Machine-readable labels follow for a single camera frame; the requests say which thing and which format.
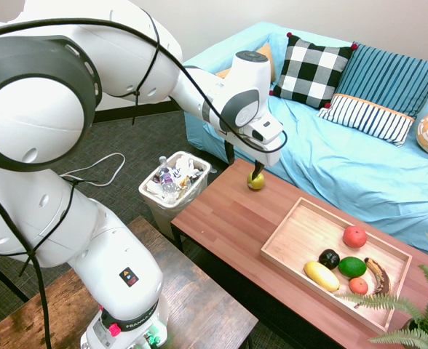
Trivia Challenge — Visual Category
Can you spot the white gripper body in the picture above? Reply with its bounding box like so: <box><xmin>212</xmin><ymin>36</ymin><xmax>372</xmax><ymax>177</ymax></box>
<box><xmin>219</xmin><ymin>125</ymin><xmax>284</xmax><ymax>168</ymax></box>

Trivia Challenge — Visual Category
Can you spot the green apple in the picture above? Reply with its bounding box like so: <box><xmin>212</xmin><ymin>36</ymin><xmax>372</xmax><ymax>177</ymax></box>
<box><xmin>247</xmin><ymin>170</ymin><xmax>266</xmax><ymax>192</ymax></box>

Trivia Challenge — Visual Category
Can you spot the wooden bamboo tray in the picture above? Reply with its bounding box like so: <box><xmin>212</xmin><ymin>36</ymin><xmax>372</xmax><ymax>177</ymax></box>
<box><xmin>260</xmin><ymin>196</ymin><xmax>413</xmax><ymax>334</ymax></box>

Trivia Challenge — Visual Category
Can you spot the crumpled white plastic bag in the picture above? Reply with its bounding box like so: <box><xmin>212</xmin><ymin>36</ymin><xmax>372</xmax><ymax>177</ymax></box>
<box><xmin>173</xmin><ymin>153</ymin><xmax>197</xmax><ymax>180</ymax></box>

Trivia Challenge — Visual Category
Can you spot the white trash bin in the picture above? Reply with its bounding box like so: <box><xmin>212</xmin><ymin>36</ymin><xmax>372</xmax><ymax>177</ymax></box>
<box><xmin>138</xmin><ymin>150</ymin><xmax>213</xmax><ymax>241</ymax></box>

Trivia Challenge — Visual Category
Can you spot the clear plastic bottle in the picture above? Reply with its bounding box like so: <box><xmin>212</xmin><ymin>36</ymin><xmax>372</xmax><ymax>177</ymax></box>
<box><xmin>158</xmin><ymin>156</ymin><xmax>181</xmax><ymax>194</ymax></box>

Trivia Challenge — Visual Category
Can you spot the sofa with blue cover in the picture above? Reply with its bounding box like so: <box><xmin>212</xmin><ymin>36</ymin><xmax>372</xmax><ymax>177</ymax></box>
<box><xmin>182</xmin><ymin>20</ymin><xmax>428</xmax><ymax>257</ymax></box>

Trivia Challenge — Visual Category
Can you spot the black white checkered pillow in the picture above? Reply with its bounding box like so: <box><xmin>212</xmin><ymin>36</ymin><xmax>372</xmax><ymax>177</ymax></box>
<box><xmin>270</xmin><ymin>31</ymin><xmax>358</xmax><ymax>110</ymax></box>

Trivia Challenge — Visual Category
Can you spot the plain orange pillow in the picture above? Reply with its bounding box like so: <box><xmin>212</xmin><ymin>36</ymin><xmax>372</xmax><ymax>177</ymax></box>
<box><xmin>215</xmin><ymin>42</ymin><xmax>277</xmax><ymax>81</ymax></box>

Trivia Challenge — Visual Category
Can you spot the navy white striped pillow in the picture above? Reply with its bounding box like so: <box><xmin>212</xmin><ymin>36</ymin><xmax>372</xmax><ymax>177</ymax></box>
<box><xmin>316</xmin><ymin>92</ymin><xmax>416</xmax><ymax>148</ymax></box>

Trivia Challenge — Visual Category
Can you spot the dark black fruit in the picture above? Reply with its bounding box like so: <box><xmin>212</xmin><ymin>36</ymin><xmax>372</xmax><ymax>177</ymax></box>
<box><xmin>317</xmin><ymin>248</ymin><xmax>341</xmax><ymax>271</ymax></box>

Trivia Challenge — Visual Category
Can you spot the yellow oblong fruit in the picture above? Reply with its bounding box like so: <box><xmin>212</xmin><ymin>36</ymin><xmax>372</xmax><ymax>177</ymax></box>
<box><xmin>304</xmin><ymin>260</ymin><xmax>341</xmax><ymax>293</ymax></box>

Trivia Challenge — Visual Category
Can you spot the green lime fruit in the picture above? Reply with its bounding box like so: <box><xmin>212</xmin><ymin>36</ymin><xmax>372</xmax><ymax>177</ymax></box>
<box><xmin>338</xmin><ymin>256</ymin><xmax>368</xmax><ymax>279</ymax></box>

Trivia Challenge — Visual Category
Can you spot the blue striped pillow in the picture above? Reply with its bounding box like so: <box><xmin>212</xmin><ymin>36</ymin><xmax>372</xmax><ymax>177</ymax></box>
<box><xmin>334</xmin><ymin>42</ymin><xmax>428</xmax><ymax>120</ymax></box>

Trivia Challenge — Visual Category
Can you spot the small orange fruit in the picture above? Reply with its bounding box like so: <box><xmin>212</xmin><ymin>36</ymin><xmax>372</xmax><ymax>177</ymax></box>
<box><xmin>348</xmin><ymin>276</ymin><xmax>370</xmax><ymax>297</ymax></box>

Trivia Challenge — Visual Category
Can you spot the brown overripe banana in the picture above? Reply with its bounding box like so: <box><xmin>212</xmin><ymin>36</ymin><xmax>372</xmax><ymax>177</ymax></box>
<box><xmin>363</xmin><ymin>256</ymin><xmax>392</xmax><ymax>295</ymax></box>

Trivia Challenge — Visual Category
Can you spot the dark plant pot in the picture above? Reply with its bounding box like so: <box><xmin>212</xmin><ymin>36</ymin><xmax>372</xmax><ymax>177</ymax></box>
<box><xmin>405</xmin><ymin>316</ymin><xmax>428</xmax><ymax>341</ymax></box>

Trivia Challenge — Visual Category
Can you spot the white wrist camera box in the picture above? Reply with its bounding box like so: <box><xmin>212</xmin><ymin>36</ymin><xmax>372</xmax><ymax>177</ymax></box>
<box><xmin>249</xmin><ymin>114</ymin><xmax>285</xmax><ymax>145</ymax></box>

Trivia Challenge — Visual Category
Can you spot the white floor cable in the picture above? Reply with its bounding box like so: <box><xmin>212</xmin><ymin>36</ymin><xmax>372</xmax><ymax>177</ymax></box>
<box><xmin>58</xmin><ymin>152</ymin><xmax>127</xmax><ymax>188</ymax></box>

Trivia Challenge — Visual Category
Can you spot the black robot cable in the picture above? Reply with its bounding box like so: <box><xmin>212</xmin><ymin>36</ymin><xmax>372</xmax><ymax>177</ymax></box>
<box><xmin>0</xmin><ymin>17</ymin><xmax>289</xmax><ymax>349</ymax></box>

